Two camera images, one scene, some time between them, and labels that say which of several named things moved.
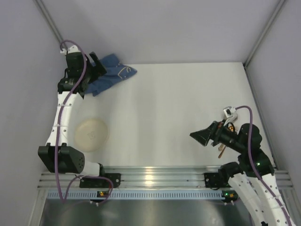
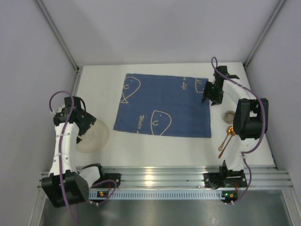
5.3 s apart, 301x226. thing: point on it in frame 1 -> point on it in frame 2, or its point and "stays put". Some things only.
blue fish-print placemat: [115, 71] -> [163, 105]
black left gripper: [94, 68] -> [87, 123]
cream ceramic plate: [91, 134] stays put
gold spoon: [221, 146] stays put
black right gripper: [216, 133] -> [212, 94]
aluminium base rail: [155, 177] stays put
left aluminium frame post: [43, 9] stays put
